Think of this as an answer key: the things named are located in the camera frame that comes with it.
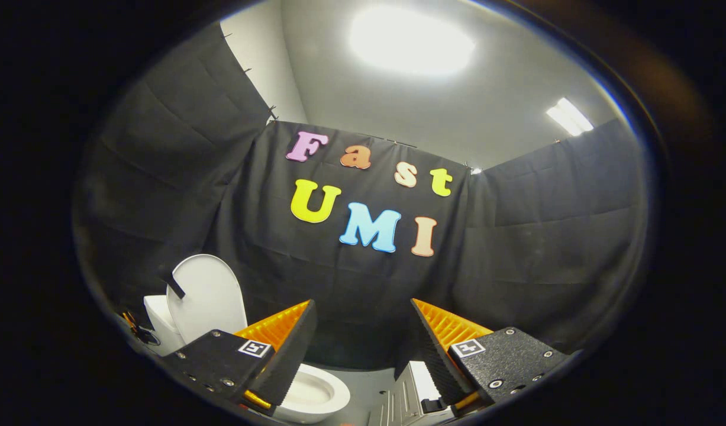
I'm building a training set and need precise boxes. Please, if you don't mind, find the white toilet tank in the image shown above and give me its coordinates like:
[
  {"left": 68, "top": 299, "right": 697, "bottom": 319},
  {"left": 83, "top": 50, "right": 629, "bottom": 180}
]
[{"left": 143, "top": 295, "right": 187, "bottom": 357}]

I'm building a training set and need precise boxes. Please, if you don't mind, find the large round ceiling light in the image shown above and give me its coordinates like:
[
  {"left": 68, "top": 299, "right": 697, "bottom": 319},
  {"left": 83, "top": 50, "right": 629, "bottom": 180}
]
[{"left": 348, "top": 6, "right": 476, "bottom": 78}]

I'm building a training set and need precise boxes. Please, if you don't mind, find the black backdrop cloth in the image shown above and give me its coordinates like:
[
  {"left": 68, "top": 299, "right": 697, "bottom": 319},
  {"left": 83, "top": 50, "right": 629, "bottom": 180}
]
[{"left": 73, "top": 24, "right": 647, "bottom": 370}]

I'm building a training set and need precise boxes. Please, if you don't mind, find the white drawer cabinet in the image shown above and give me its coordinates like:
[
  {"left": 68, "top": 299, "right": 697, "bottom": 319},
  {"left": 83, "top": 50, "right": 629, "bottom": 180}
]
[{"left": 369, "top": 360, "right": 458, "bottom": 426}]

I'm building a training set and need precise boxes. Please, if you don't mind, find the rectangular ceiling light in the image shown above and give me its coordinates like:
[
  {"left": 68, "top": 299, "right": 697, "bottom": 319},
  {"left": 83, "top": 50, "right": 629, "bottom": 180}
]
[{"left": 546, "top": 98, "right": 594, "bottom": 137}]

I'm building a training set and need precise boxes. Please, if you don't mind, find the orange and black device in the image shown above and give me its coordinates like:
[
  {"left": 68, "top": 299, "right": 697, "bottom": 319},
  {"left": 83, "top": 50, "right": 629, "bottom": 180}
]
[{"left": 121, "top": 311, "right": 161, "bottom": 347}]

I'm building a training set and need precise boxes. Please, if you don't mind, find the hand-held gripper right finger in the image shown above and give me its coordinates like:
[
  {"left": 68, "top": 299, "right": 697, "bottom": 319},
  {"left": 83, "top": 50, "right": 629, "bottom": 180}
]
[{"left": 410, "top": 298, "right": 570, "bottom": 412}]

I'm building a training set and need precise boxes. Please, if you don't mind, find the black round lid handle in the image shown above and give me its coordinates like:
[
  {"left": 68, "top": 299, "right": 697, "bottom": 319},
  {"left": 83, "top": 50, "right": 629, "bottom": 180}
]
[{"left": 160, "top": 275, "right": 186, "bottom": 300}]

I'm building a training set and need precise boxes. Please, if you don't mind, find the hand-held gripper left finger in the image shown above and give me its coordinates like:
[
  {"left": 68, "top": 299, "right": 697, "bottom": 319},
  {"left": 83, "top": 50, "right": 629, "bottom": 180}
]
[{"left": 162, "top": 299, "right": 318, "bottom": 415}]

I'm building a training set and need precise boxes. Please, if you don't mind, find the white toilet lid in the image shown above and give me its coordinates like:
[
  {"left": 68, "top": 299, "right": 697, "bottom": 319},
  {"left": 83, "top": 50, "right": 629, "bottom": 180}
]
[{"left": 166, "top": 254, "right": 249, "bottom": 345}]

